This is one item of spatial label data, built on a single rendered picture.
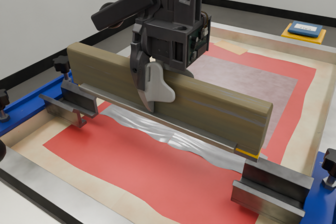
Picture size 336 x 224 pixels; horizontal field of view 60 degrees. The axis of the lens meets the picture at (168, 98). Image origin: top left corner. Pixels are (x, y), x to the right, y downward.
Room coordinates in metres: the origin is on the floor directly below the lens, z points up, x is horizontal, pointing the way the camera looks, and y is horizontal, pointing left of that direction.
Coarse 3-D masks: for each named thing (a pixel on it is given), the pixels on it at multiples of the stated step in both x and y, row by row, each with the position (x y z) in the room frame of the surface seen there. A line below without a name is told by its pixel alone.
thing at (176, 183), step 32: (256, 64) 0.74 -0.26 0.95; (288, 64) 0.74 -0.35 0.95; (256, 96) 0.58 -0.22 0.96; (288, 96) 0.58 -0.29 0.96; (288, 128) 0.46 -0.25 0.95; (160, 160) 0.37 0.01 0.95; (192, 160) 0.37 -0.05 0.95; (160, 192) 0.30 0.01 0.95; (192, 192) 0.30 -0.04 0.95; (224, 192) 0.30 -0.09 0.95
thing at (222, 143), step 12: (84, 84) 0.44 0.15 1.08; (96, 96) 0.42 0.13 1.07; (108, 96) 0.41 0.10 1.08; (132, 108) 0.38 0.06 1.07; (144, 108) 0.37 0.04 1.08; (156, 120) 0.35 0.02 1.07; (168, 120) 0.34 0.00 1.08; (192, 132) 0.32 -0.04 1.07; (204, 132) 0.32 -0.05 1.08; (216, 144) 0.30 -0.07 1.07; (228, 144) 0.29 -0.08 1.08
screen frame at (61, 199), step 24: (216, 24) 0.96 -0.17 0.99; (288, 48) 0.81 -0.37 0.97; (312, 48) 0.77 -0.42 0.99; (48, 120) 0.48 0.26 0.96; (0, 168) 0.32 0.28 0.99; (24, 168) 0.32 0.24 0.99; (312, 168) 0.33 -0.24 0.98; (24, 192) 0.30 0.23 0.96; (48, 192) 0.28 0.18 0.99; (72, 192) 0.28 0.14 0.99; (72, 216) 0.24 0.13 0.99; (96, 216) 0.24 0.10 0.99; (120, 216) 0.24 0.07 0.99
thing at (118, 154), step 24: (216, 48) 0.84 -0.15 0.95; (192, 72) 0.69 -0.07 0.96; (216, 72) 0.69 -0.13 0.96; (96, 120) 0.49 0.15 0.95; (48, 144) 0.41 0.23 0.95; (72, 144) 0.41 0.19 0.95; (96, 144) 0.41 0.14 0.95; (120, 144) 0.41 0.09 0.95; (144, 144) 0.41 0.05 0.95; (96, 168) 0.35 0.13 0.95; (120, 168) 0.35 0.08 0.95; (144, 168) 0.35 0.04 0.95
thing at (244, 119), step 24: (72, 48) 0.46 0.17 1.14; (96, 48) 0.46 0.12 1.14; (72, 72) 0.46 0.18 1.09; (96, 72) 0.43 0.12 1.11; (120, 72) 0.40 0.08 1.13; (168, 72) 0.38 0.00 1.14; (120, 96) 0.41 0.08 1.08; (192, 96) 0.33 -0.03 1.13; (216, 96) 0.32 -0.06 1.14; (240, 96) 0.31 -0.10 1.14; (192, 120) 0.33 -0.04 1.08; (216, 120) 0.31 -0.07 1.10; (240, 120) 0.29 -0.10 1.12; (264, 120) 0.28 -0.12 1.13; (240, 144) 0.29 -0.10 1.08
